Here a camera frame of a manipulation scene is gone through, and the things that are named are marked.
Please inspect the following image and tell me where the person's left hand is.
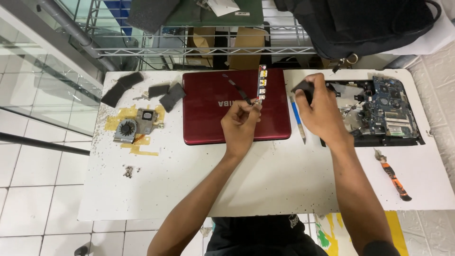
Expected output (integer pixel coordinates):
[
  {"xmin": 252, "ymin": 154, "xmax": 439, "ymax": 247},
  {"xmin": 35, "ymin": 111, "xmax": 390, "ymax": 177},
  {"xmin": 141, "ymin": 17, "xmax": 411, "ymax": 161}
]
[{"xmin": 221, "ymin": 100, "xmax": 263, "ymax": 158}]

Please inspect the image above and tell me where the person's right hand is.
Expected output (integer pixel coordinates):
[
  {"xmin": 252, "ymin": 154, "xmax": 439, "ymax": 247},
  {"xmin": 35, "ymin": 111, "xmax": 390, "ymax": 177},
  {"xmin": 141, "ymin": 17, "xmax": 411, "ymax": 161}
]
[{"xmin": 294, "ymin": 73, "xmax": 355, "ymax": 145}]

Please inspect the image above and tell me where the small black plastic part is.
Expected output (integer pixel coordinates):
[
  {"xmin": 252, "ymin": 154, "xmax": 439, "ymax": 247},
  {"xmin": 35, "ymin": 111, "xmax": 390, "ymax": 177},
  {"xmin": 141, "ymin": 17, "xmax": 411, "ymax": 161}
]
[{"xmin": 291, "ymin": 80, "xmax": 315, "ymax": 105}]

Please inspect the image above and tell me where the narrow port circuit board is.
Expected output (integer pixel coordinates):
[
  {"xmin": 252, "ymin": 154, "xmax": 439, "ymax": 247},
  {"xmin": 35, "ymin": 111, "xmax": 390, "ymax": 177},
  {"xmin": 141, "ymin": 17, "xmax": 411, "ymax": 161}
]
[{"xmin": 257, "ymin": 64, "xmax": 268, "ymax": 106}]

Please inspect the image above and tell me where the black laptop base chassis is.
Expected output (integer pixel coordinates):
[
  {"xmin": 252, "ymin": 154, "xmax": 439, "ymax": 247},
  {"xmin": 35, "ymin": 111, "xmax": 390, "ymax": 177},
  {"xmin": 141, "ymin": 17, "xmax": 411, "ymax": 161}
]
[{"xmin": 319, "ymin": 76, "xmax": 426, "ymax": 148}]

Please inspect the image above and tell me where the red laptop lid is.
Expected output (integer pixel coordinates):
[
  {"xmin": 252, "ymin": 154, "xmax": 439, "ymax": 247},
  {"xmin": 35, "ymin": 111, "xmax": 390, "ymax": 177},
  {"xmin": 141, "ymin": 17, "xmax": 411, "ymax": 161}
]
[{"xmin": 182, "ymin": 69, "xmax": 292, "ymax": 146}]

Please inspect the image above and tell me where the blue laptop motherboard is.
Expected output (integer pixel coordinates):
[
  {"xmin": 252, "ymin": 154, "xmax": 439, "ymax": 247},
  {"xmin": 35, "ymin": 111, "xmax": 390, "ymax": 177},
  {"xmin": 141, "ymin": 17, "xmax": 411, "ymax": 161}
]
[{"xmin": 365, "ymin": 76, "xmax": 419, "ymax": 138}]

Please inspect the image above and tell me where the square black foam piece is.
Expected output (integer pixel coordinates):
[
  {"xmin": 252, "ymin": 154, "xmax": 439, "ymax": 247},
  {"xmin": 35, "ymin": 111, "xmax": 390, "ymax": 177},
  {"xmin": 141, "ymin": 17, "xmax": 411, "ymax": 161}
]
[{"xmin": 159, "ymin": 82, "xmax": 187, "ymax": 113}]

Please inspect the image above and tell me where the small black foam piece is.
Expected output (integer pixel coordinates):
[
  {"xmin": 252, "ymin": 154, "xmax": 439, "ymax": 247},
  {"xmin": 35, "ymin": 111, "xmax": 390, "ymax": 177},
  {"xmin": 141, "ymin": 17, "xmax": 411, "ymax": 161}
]
[{"xmin": 148, "ymin": 84, "xmax": 171, "ymax": 99}]

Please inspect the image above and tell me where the black backpack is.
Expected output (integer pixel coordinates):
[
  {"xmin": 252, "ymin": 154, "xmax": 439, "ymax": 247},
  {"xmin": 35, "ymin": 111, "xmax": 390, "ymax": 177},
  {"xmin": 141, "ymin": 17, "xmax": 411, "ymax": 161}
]
[{"xmin": 273, "ymin": 0, "xmax": 442, "ymax": 60}]

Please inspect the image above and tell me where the orange black pry tool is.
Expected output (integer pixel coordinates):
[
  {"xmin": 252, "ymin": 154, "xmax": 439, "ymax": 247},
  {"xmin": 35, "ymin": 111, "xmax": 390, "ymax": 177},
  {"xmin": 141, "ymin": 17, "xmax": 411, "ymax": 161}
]
[{"xmin": 373, "ymin": 148, "xmax": 412, "ymax": 202}]

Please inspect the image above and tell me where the laptop cooling fan heatsink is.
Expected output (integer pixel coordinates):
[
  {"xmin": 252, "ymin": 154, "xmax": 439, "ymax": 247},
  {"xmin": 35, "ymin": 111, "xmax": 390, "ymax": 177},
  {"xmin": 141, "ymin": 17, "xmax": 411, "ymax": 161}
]
[{"xmin": 113, "ymin": 108, "xmax": 165, "ymax": 144}]

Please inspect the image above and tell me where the person's black clothing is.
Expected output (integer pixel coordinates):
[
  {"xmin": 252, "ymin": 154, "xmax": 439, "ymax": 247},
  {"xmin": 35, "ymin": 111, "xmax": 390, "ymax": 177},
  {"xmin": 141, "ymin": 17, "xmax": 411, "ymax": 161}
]
[{"xmin": 205, "ymin": 214, "xmax": 329, "ymax": 256}]

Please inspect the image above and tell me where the green laptop sleeve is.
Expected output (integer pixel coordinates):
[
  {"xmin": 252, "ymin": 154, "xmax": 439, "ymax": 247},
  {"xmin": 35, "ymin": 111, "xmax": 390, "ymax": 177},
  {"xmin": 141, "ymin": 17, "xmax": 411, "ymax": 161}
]
[{"xmin": 164, "ymin": 0, "xmax": 264, "ymax": 27}]

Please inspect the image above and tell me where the yellow green painted sheet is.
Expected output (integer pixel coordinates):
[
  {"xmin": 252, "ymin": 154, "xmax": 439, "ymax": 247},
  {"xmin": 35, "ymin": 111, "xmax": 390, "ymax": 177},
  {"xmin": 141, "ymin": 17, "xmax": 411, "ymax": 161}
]
[{"xmin": 314, "ymin": 211, "xmax": 410, "ymax": 256}]

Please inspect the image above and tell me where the long black foam piece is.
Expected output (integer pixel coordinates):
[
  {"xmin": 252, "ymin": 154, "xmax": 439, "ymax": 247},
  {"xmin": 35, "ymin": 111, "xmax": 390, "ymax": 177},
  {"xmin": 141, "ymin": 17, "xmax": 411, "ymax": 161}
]
[{"xmin": 101, "ymin": 71, "xmax": 145, "ymax": 108}]

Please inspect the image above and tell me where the white paper sheet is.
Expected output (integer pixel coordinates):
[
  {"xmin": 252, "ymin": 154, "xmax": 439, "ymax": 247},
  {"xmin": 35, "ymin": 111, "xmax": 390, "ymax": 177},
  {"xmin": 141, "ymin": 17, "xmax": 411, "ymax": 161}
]
[{"xmin": 205, "ymin": 0, "xmax": 241, "ymax": 17}]

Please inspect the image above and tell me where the grey foam sheet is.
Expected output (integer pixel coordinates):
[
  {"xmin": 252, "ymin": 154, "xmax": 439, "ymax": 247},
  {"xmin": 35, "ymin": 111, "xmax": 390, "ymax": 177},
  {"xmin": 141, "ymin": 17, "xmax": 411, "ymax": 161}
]
[{"xmin": 126, "ymin": 0, "xmax": 181, "ymax": 35}]

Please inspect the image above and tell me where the grey metal pole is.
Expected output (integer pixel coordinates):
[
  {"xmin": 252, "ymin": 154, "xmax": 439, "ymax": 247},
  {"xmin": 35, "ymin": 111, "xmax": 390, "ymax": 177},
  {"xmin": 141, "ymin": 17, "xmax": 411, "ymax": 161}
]
[{"xmin": 35, "ymin": 0, "xmax": 119, "ymax": 72}]

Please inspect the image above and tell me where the blue handled screwdriver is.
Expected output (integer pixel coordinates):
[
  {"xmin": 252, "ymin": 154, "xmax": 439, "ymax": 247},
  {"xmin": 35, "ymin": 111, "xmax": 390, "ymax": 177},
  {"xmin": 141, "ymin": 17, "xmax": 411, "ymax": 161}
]
[{"xmin": 289, "ymin": 96, "xmax": 307, "ymax": 145}]

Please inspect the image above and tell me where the black ribbon cable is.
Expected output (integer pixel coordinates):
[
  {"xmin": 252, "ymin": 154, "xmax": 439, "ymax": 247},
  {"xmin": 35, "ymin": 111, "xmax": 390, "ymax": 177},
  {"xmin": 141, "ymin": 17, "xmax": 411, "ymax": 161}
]
[{"xmin": 222, "ymin": 73, "xmax": 254, "ymax": 106}]

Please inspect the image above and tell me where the metal wire rack shelf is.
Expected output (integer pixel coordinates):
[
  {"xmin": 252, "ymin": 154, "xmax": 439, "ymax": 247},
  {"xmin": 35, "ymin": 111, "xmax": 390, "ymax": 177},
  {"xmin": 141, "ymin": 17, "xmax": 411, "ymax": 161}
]
[{"xmin": 73, "ymin": 0, "xmax": 333, "ymax": 71}]

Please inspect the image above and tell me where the black metal rail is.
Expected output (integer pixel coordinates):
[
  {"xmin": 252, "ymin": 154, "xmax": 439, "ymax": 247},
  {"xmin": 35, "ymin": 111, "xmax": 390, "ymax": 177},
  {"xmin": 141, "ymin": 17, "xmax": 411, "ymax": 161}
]
[{"xmin": 0, "ymin": 132, "xmax": 91, "ymax": 156}]

